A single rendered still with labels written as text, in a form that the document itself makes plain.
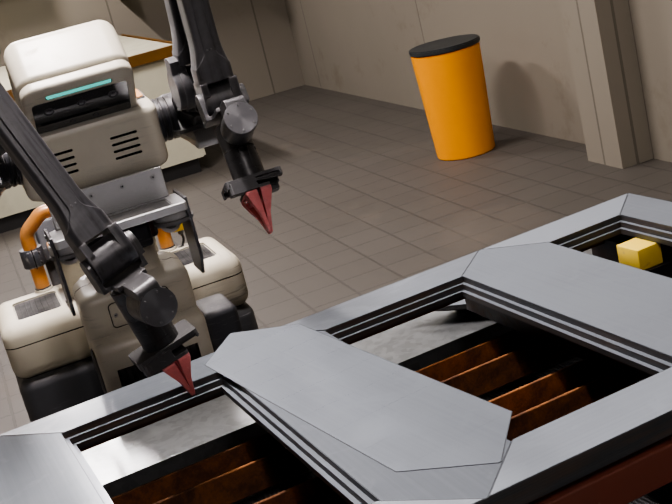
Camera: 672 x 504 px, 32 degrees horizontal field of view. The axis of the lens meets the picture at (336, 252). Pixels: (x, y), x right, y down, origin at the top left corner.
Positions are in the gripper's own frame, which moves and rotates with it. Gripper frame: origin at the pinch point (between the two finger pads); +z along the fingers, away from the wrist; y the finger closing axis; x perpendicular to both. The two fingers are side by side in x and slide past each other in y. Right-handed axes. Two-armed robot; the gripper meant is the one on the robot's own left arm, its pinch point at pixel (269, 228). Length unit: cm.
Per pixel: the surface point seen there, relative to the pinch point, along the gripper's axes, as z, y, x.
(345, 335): 22.3, 4.1, -6.2
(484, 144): -87, 217, 380
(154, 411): 23.5, -29.2, -8.4
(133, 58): -238, 73, 503
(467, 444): 44, 1, -54
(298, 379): 27.5, -8.8, -20.6
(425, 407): 38, 1, -42
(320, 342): 22.4, -1.3, -10.8
